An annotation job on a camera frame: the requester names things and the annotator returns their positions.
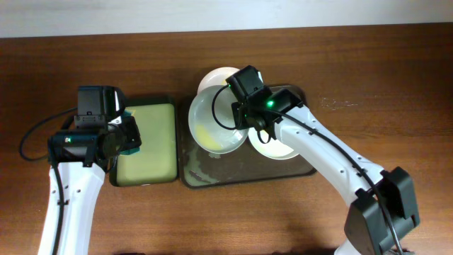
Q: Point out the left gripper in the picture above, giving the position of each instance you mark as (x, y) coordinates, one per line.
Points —
(131, 135)

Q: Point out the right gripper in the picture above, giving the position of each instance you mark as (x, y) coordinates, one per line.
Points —
(238, 121)

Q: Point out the green and yellow sponge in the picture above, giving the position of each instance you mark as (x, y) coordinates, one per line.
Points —
(131, 134)

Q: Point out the pale blue plate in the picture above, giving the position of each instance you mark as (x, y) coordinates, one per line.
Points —
(205, 130)

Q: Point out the white plate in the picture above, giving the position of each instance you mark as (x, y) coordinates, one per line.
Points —
(216, 77)
(273, 150)

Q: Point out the white plate top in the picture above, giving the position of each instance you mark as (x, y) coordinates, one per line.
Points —
(216, 77)

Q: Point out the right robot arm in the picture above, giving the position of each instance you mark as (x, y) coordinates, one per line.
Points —
(382, 205)

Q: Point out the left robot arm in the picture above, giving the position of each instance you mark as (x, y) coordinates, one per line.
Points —
(79, 160)

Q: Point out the small dark green tray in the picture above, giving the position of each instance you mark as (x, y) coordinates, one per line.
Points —
(141, 182)

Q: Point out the brown plastic serving tray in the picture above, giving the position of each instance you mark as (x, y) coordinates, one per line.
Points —
(199, 168)

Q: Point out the large yellow foam pad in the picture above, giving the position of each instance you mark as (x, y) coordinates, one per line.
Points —
(152, 141)

